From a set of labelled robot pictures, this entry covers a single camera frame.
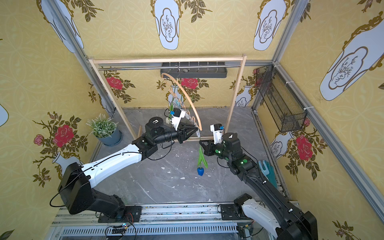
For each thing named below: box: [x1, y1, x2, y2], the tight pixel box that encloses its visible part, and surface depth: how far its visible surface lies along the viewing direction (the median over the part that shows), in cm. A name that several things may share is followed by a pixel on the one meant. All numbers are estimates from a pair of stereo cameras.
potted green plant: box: [86, 113, 123, 147], surface depth 92 cm
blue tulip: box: [197, 145, 208, 177], surface depth 76 cm
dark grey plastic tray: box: [160, 62, 228, 78], surface depth 93 cm
